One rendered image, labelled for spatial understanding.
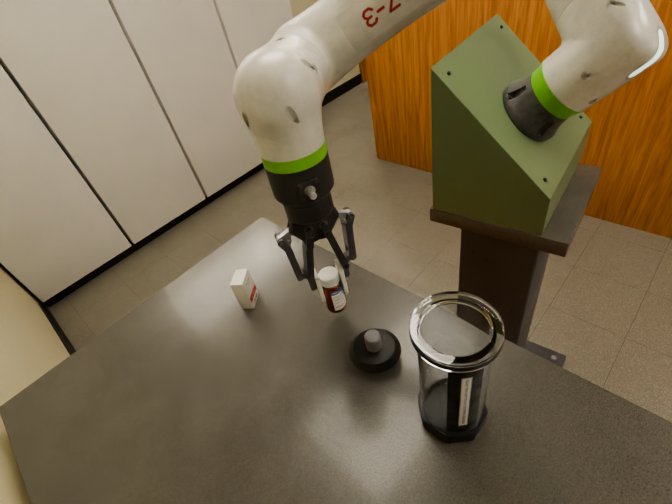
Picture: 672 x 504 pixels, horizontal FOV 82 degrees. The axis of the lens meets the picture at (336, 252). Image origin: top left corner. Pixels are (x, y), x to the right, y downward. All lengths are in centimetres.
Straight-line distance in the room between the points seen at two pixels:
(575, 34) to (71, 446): 116
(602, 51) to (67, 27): 241
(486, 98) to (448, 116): 9
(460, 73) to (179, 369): 82
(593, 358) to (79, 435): 176
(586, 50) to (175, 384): 96
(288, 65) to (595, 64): 57
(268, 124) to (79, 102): 226
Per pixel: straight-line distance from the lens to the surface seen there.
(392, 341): 70
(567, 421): 70
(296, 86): 47
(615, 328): 207
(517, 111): 93
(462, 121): 86
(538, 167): 92
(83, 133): 271
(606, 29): 87
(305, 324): 80
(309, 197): 54
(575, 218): 102
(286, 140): 49
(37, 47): 264
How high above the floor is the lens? 156
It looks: 42 degrees down
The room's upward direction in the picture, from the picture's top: 14 degrees counter-clockwise
